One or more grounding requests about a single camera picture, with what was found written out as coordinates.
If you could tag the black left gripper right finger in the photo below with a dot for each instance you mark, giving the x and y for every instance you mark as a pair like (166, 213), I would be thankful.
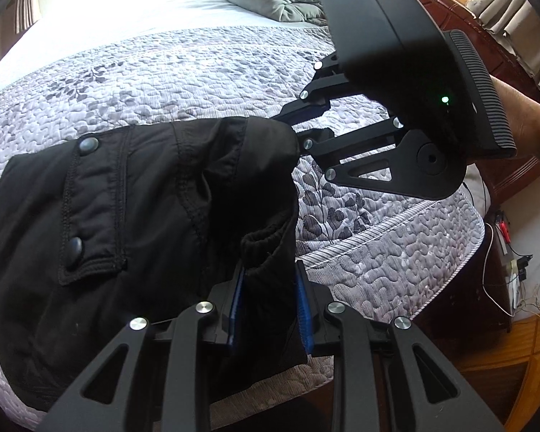
(386, 376)

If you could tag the dark wooden headboard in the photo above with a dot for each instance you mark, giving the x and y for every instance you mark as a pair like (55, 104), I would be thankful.
(504, 178)

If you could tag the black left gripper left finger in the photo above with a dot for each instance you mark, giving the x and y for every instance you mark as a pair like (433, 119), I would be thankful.
(152, 373)

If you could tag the person's right forearm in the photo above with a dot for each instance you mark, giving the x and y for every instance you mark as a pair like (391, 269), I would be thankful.
(523, 115)

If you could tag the grey curtain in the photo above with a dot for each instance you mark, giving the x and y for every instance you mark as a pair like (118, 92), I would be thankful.
(26, 14)

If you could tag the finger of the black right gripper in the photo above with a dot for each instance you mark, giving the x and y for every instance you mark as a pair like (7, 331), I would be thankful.
(327, 149)
(329, 82)

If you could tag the right window curtain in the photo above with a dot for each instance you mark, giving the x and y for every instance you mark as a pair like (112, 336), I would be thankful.
(516, 26)

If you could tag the bedside table with cables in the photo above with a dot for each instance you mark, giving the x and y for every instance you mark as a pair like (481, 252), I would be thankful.
(490, 292)

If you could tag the black pants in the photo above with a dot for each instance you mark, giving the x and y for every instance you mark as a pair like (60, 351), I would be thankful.
(144, 221)

